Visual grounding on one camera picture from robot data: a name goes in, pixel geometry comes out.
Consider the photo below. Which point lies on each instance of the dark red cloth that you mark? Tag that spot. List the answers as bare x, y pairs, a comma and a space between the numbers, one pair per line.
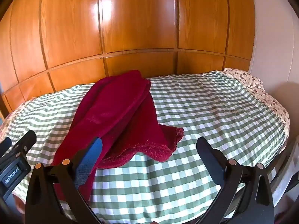
109, 112

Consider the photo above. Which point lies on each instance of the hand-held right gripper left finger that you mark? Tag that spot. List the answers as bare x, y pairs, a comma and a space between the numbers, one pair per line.
90, 158

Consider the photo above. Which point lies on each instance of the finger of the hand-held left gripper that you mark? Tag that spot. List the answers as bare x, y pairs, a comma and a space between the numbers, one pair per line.
24, 142
4, 145

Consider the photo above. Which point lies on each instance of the green checked bed sheet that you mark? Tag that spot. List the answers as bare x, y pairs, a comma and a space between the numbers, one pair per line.
210, 112

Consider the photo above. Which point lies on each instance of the wooden wardrobe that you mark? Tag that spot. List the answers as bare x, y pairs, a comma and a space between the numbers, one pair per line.
140, 23

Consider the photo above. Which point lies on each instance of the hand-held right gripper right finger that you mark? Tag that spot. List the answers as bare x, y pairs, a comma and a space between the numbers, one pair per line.
210, 158

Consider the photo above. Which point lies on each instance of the floral bedding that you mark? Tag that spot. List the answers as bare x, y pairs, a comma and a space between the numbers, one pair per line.
264, 86

